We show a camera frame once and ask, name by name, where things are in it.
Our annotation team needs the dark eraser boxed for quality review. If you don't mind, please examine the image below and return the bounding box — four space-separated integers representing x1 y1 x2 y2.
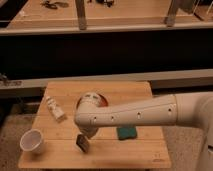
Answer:
76 134 90 153

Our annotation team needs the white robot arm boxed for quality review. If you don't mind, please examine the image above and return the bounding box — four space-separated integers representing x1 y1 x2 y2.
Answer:
74 92 213 171

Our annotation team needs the orange round plate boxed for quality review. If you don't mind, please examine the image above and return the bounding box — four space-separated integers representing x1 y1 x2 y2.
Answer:
76 92 108 109

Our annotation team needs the green sponge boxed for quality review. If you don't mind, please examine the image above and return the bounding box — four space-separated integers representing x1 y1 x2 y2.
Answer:
116 126 137 140

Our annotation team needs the white tube bottle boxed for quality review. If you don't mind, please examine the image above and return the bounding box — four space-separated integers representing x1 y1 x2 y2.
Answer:
46 96 66 122

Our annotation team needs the wooden small table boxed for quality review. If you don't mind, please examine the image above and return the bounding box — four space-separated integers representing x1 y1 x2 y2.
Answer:
18 81 171 169

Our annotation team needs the black object on bench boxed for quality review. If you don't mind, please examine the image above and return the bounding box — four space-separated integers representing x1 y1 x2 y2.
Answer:
96 0 114 7

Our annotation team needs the white paper cup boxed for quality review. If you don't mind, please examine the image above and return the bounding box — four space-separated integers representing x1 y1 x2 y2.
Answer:
20 129 45 154

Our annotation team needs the dark tool on bench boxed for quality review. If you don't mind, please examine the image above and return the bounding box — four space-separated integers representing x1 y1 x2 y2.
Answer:
41 0 69 10

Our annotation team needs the left metal post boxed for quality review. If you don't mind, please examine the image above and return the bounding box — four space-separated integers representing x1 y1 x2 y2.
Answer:
75 0 87 30

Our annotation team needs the metal post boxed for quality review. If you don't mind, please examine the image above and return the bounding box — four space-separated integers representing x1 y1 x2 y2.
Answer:
164 0 180 27
75 0 87 30

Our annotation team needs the right metal post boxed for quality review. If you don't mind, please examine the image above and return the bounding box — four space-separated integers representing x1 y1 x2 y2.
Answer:
164 0 180 27

